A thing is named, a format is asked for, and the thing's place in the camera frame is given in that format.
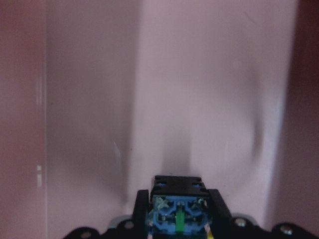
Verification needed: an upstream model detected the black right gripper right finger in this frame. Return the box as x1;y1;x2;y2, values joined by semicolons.
208;189;232;231

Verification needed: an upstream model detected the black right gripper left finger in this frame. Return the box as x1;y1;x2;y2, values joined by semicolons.
132;190;149;232

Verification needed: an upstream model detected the yellow push button switch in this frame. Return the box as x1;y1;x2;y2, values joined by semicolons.
147;175;214;239

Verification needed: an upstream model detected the pink plastic bin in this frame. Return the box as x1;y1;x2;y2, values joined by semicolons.
0;0;319;239

